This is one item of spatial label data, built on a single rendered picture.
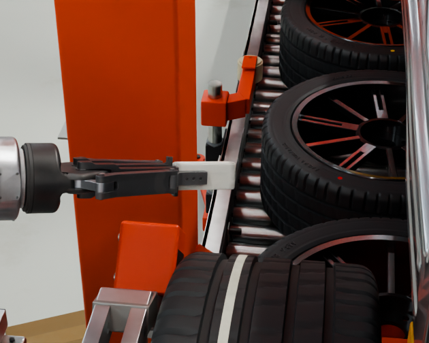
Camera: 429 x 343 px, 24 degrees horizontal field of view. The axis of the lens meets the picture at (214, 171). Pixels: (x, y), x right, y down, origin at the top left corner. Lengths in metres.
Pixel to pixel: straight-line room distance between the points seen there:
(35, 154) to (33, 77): 2.95
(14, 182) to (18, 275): 1.95
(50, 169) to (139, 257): 0.25
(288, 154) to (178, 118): 1.20
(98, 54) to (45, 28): 3.06
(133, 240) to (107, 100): 0.21
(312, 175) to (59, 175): 1.47
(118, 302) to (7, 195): 0.20
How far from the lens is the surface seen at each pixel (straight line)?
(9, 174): 1.02
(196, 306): 1.04
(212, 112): 2.74
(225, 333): 1.01
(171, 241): 1.23
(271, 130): 2.61
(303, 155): 2.52
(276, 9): 3.86
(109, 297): 1.15
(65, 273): 2.95
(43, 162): 1.04
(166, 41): 1.28
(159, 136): 1.35
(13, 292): 2.91
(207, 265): 1.12
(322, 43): 3.07
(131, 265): 1.23
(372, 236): 2.26
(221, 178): 1.11
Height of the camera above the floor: 1.87
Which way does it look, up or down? 34 degrees down
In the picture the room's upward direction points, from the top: straight up
